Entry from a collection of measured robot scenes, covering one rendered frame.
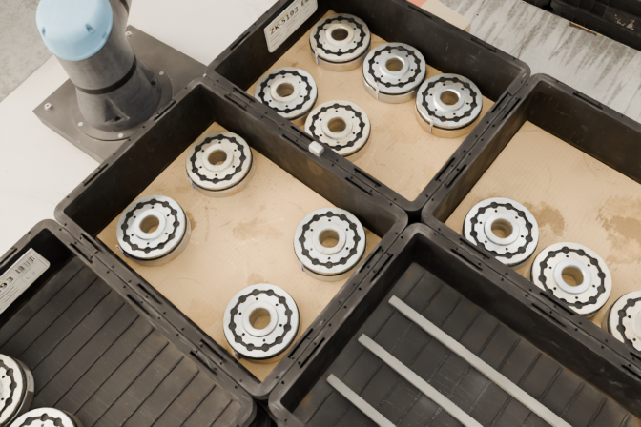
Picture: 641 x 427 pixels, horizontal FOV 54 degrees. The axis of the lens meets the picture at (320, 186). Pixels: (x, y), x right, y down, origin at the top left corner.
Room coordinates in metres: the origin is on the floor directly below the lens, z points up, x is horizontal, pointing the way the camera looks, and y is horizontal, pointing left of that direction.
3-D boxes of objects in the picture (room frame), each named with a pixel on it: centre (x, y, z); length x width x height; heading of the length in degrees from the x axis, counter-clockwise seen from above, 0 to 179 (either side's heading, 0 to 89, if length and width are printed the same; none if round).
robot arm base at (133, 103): (0.76, 0.34, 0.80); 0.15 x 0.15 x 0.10
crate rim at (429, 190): (0.59, -0.09, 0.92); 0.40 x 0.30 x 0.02; 42
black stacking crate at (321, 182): (0.39, 0.13, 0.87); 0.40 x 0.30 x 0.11; 42
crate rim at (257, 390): (0.39, 0.13, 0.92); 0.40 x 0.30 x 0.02; 42
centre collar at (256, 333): (0.26, 0.11, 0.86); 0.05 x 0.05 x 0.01
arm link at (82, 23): (0.77, 0.34, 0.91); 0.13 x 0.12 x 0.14; 172
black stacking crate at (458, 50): (0.59, -0.09, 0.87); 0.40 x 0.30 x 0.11; 42
